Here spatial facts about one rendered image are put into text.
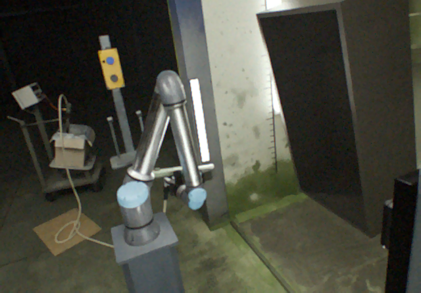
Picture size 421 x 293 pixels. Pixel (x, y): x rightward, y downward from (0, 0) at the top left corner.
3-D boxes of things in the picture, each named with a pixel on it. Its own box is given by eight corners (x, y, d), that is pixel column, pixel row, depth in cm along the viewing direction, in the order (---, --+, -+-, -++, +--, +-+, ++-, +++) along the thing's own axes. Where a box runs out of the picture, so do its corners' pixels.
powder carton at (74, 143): (58, 149, 379) (60, 118, 368) (95, 153, 389) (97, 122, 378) (47, 167, 329) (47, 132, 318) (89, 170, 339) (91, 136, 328)
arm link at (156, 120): (118, 205, 166) (158, 68, 147) (120, 189, 182) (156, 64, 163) (145, 210, 170) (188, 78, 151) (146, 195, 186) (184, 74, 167)
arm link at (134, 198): (122, 230, 152) (114, 199, 146) (124, 211, 168) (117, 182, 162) (153, 223, 153) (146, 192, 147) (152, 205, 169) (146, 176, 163)
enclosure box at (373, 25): (337, 167, 223) (306, -7, 175) (418, 206, 170) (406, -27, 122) (298, 190, 215) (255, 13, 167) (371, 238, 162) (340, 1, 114)
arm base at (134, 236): (127, 251, 152) (122, 234, 148) (122, 230, 169) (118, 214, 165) (164, 238, 157) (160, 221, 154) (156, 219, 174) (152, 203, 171)
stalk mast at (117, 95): (152, 232, 270) (107, 35, 215) (154, 236, 265) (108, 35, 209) (146, 234, 268) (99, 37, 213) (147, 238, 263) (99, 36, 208)
